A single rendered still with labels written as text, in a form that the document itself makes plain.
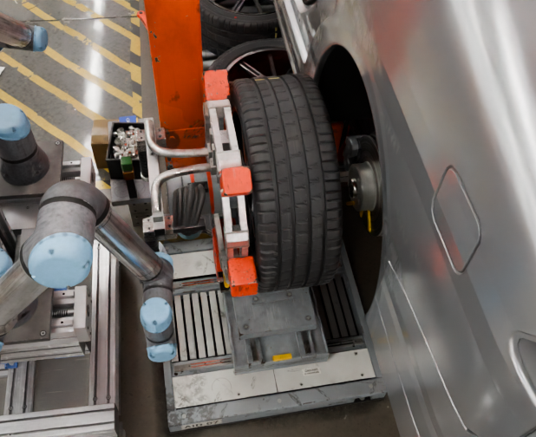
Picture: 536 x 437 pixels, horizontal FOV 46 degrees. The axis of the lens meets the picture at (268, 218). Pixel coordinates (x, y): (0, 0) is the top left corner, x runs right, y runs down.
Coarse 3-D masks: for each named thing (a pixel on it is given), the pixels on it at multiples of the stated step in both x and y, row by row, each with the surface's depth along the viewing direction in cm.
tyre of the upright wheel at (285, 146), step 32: (256, 96) 174; (288, 96) 175; (320, 96) 175; (256, 128) 167; (288, 128) 168; (320, 128) 169; (256, 160) 164; (288, 160) 166; (320, 160) 167; (256, 192) 165; (288, 192) 166; (320, 192) 167; (256, 224) 169; (288, 224) 167; (320, 224) 169; (256, 256) 179; (288, 256) 173; (320, 256) 175; (288, 288) 193
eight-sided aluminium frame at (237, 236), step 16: (208, 112) 179; (224, 112) 179; (208, 128) 206; (208, 160) 216; (224, 160) 167; (240, 160) 168; (224, 208) 169; (240, 208) 170; (224, 224) 173; (240, 224) 171; (240, 240) 171; (224, 256) 209; (240, 256) 182; (224, 272) 198
